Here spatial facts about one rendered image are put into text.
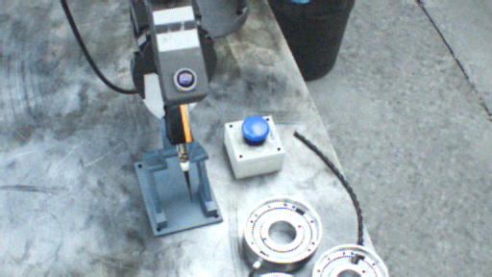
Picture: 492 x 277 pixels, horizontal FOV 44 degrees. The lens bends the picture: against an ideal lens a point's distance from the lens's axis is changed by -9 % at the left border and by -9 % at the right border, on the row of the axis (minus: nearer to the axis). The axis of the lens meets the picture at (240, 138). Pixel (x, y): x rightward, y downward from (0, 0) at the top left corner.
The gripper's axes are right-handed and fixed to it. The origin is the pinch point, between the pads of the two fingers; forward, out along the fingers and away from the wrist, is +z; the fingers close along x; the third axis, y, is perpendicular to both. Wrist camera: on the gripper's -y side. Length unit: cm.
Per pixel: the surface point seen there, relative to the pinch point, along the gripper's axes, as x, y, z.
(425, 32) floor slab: -119, 96, 100
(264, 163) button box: -12.9, 1.0, 17.0
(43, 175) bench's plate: 19.3, 9.7, 19.5
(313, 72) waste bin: -64, 82, 95
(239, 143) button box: -10.0, 4.1, 15.1
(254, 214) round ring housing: -8.6, -6.8, 16.7
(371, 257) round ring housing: -21.6, -18.3, 16.5
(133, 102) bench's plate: 2.6, 20.0, 19.6
